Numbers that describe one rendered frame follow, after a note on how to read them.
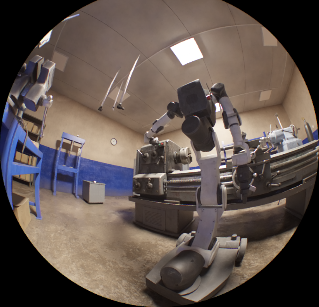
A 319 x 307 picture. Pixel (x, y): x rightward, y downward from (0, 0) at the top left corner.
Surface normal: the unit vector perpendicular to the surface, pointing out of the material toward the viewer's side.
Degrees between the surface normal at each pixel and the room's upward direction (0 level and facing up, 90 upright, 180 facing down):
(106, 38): 180
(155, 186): 90
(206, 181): 89
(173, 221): 90
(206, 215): 64
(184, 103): 97
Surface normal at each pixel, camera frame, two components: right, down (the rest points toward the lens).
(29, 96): 0.81, -0.19
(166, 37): 0.00, 0.94
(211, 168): -0.69, -0.26
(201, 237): -0.53, -0.78
